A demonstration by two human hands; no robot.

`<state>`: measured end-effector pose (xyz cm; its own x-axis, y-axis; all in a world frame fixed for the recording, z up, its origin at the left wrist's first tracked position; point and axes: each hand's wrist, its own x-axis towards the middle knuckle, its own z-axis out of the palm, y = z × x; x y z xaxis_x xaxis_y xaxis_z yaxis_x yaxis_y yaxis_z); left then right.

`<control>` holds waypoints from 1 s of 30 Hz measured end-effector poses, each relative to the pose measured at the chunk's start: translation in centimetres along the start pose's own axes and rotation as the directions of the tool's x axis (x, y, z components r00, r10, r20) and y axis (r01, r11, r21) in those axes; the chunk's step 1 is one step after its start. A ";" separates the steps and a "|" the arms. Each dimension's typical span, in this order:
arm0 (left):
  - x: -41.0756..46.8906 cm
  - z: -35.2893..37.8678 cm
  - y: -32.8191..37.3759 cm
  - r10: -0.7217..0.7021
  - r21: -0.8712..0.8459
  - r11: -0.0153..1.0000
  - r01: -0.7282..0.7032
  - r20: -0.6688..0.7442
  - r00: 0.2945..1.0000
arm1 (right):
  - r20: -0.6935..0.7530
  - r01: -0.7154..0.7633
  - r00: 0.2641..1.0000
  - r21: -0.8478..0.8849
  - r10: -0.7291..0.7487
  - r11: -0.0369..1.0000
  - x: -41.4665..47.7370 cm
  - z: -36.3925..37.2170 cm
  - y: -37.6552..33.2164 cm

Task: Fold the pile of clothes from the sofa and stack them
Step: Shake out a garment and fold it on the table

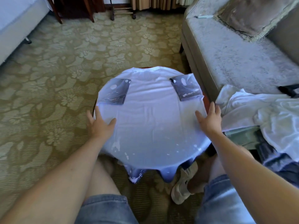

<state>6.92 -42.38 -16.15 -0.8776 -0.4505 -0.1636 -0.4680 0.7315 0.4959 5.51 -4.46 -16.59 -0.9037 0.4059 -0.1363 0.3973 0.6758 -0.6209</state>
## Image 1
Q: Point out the person's right hand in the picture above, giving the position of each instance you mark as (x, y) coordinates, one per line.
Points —
(211, 122)

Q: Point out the white bed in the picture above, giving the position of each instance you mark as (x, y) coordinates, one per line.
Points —
(16, 18)

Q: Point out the black valet stand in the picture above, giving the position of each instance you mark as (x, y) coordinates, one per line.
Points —
(122, 10)

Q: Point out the white sheer curtain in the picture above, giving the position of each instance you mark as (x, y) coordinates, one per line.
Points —
(186, 1)

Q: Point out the beige curtain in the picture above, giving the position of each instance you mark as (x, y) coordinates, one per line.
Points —
(154, 2)

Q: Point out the blue denim shorts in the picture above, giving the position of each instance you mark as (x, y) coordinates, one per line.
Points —
(219, 203)

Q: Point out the brown fringed cushion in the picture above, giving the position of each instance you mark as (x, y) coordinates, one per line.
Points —
(257, 14)

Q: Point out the round wooden table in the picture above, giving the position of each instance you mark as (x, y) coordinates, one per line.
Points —
(206, 104)

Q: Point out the person's right leg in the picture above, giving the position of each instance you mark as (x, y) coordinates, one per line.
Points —
(217, 168)

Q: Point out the grey velvet chaise sofa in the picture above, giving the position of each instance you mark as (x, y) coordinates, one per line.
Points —
(224, 53)

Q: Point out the person's right forearm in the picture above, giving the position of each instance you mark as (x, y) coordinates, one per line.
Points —
(261, 179)

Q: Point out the pile of clothes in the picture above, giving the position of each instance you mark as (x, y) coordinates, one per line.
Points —
(261, 114)

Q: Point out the small white flat object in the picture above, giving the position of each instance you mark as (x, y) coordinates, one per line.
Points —
(204, 16)

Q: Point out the dark wooden nightstand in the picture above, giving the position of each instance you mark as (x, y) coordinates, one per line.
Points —
(70, 4)

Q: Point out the dark wooden wall panel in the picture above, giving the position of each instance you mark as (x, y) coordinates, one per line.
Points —
(99, 3)

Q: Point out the person's left forearm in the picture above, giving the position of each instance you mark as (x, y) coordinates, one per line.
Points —
(51, 189)

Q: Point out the white sneaker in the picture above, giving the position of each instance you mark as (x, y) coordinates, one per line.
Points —
(182, 186)

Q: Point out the person's left hand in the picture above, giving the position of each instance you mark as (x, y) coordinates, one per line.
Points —
(99, 128)

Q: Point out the grey splatter print T-shirt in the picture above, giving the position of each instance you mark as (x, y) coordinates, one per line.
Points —
(154, 123)

